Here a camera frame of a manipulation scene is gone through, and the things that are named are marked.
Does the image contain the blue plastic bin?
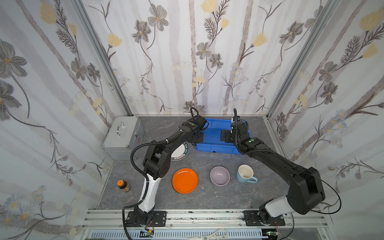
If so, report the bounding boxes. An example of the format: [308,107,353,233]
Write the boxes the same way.
[196,118,241,155]

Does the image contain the green rimmed white plate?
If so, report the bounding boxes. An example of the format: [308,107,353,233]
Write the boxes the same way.
[171,142,189,162]

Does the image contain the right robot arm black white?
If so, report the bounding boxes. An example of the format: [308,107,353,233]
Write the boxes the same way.
[221,117,326,225]

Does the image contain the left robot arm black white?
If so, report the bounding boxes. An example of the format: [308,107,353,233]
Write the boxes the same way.
[131,115,207,226]

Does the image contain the purple bowl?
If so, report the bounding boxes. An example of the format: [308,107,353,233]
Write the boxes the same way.
[210,166,231,187]

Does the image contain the light blue mug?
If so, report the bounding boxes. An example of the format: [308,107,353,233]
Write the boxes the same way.
[236,165,258,184]

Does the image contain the orange plate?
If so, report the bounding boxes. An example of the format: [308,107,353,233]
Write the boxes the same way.
[172,168,198,195]

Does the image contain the grey metal first aid case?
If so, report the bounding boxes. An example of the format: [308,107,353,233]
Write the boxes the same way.
[102,116,145,161]

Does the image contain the small bottle orange cap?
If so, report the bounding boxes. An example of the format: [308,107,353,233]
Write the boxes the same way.
[117,180,131,192]

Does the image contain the white scissors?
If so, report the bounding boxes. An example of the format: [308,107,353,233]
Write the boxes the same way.
[189,229,229,240]

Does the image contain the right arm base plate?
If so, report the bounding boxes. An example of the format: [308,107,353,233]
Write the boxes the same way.
[243,210,286,227]

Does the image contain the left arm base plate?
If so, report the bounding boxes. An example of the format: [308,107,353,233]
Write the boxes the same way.
[125,211,167,227]

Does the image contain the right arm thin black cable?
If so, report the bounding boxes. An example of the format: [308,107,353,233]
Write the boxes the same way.
[278,170,343,240]

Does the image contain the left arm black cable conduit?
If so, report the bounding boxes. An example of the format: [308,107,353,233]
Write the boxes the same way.
[121,140,169,240]

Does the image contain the aluminium rail frame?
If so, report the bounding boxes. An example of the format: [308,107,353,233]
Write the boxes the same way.
[80,209,334,240]

